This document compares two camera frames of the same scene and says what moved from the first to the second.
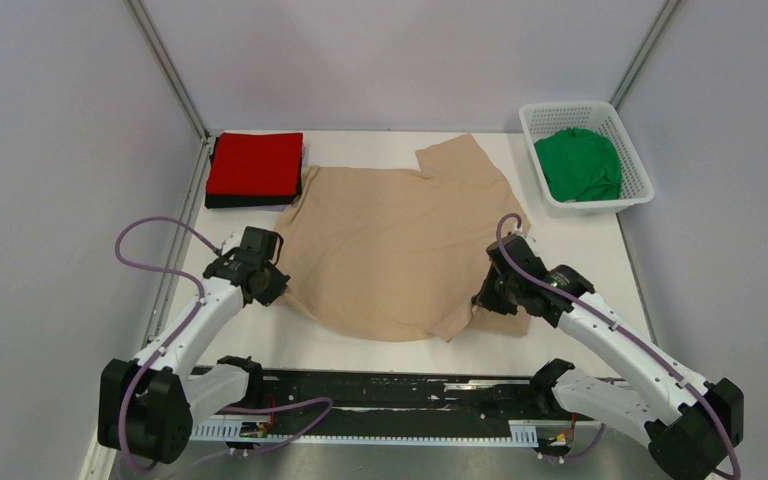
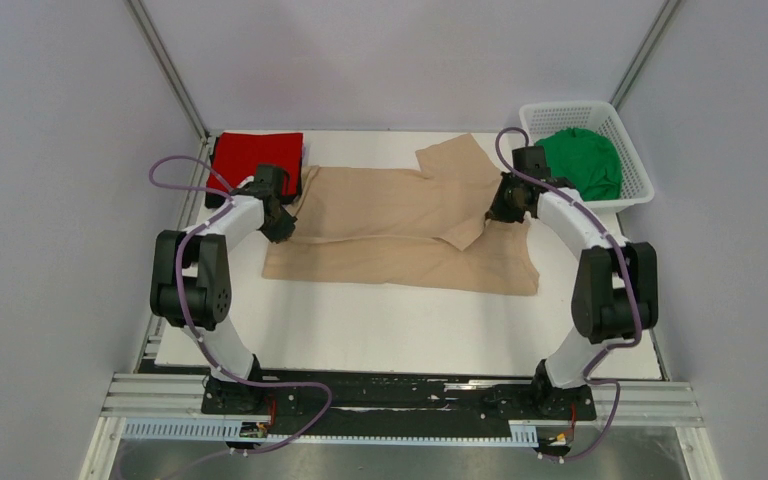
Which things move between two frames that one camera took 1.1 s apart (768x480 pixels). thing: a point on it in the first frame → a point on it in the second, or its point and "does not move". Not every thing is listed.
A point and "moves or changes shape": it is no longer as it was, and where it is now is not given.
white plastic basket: (602, 118) does not move
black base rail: (355, 397) does not move
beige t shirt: (389, 255) moves or changes shape
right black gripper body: (498, 295) → (505, 205)
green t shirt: (579, 164) does not move
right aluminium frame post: (669, 8) does not move
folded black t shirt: (215, 200) does not move
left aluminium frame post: (179, 87) does not move
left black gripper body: (274, 284) → (276, 230)
